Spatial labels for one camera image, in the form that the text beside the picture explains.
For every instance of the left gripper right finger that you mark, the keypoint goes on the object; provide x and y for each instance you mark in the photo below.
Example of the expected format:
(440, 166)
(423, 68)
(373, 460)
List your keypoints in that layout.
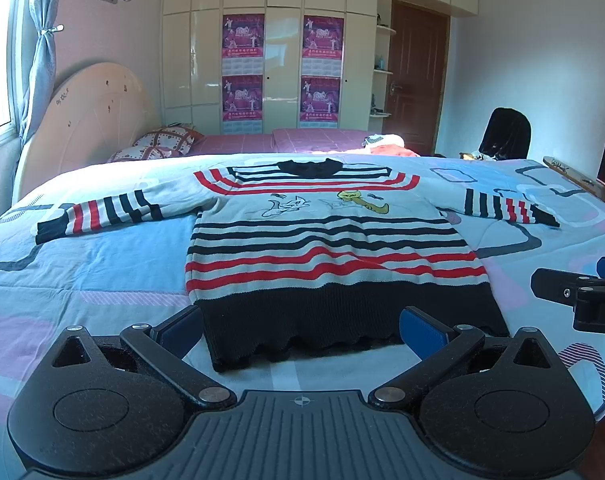
(422, 333)

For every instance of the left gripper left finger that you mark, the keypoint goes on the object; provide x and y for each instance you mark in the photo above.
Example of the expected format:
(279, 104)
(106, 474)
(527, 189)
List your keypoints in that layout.
(181, 332)

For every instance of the striped knit sweater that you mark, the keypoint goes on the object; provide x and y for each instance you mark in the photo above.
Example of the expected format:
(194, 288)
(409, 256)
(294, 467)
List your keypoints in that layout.
(314, 255)

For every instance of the pile of folded clothes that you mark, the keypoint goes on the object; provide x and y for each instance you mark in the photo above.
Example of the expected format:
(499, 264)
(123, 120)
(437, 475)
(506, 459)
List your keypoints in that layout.
(387, 144)

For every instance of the wooden side table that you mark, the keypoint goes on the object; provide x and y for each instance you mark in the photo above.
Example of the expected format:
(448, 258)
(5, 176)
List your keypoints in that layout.
(591, 185)

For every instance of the near patterned pillow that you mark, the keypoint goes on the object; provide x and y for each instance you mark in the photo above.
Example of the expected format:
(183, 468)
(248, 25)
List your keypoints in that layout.
(138, 152)

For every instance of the patterned pillow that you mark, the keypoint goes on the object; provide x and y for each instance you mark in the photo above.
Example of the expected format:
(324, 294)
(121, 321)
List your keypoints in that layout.
(138, 152)
(180, 138)

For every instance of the far patterned pillow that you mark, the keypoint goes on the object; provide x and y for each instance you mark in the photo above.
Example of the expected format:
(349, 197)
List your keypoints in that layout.
(180, 138)

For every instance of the pink bed cover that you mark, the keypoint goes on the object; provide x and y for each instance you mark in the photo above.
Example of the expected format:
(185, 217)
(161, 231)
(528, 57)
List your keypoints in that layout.
(288, 141)

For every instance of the beige round headboard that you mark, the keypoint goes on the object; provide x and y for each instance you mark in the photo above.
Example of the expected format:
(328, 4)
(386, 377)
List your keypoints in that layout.
(94, 113)

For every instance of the lower left pink poster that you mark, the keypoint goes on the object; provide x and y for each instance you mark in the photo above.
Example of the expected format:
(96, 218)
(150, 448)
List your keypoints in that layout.
(242, 104)

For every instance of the pink poster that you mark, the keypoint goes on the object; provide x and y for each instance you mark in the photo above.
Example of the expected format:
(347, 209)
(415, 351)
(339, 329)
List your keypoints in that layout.
(319, 102)
(242, 51)
(242, 104)
(322, 46)

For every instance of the lower right pink poster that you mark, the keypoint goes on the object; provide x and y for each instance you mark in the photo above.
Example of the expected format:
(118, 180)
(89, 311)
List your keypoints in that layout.
(319, 102)

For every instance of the brown wooden door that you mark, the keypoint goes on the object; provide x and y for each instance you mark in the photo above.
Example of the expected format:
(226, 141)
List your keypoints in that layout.
(417, 62)

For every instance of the upper left pink poster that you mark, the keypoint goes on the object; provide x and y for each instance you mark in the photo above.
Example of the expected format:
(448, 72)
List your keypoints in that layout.
(242, 51)

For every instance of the upper right pink poster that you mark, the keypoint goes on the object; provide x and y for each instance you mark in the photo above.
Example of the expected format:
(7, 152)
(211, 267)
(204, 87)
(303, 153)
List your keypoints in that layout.
(322, 46)

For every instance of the cream wardrobe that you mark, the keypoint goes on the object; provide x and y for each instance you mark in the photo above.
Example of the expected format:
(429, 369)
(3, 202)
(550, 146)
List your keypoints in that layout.
(190, 66)

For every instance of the blue curtain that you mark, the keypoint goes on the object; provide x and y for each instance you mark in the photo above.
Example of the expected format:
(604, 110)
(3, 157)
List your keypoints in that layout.
(34, 26)

